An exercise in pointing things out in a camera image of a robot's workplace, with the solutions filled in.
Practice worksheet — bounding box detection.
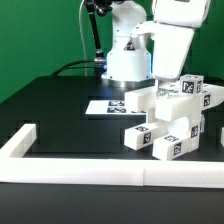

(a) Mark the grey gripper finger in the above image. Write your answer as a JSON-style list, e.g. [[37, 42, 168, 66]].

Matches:
[[155, 80, 170, 97]]

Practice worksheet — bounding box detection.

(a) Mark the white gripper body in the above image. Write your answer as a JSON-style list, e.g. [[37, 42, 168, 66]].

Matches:
[[131, 21, 194, 81]]

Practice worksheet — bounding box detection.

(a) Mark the white chair back frame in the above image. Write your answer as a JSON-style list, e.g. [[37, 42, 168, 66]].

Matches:
[[124, 83, 224, 123]]

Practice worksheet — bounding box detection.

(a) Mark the white tagged cube nut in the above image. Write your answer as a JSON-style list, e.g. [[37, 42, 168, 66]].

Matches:
[[180, 74, 204, 95], [220, 127, 224, 148]]

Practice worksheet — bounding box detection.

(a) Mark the white chair seat part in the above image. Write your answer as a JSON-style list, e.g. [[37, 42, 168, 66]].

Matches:
[[145, 106, 205, 154]]

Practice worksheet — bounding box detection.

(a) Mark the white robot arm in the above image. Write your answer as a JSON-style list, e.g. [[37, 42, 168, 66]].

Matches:
[[103, 0, 211, 95]]

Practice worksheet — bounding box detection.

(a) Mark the white fiducial marker sheet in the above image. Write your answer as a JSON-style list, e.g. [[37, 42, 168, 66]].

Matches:
[[86, 100, 145, 115]]

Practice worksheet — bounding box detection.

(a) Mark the white U-shaped obstacle fence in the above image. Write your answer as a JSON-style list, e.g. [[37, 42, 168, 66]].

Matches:
[[0, 124, 224, 189]]

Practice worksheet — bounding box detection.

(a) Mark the grey thin cable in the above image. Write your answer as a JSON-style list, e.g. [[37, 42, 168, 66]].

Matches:
[[78, 0, 88, 76]]

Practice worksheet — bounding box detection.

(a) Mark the black cable bundle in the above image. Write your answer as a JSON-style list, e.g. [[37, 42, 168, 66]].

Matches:
[[50, 59, 108, 78]]

